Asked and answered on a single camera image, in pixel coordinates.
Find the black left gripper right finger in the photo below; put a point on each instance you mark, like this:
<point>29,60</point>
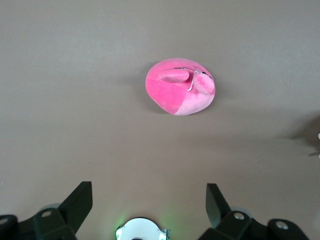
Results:
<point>216,207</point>

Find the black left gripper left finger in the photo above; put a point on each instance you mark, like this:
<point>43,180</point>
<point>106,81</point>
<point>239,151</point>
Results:
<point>75,205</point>

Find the pink round plush toy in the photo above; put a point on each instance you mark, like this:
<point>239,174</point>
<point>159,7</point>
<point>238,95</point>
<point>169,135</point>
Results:
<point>170,97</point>

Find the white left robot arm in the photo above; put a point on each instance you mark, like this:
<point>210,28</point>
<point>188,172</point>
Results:
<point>140,230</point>

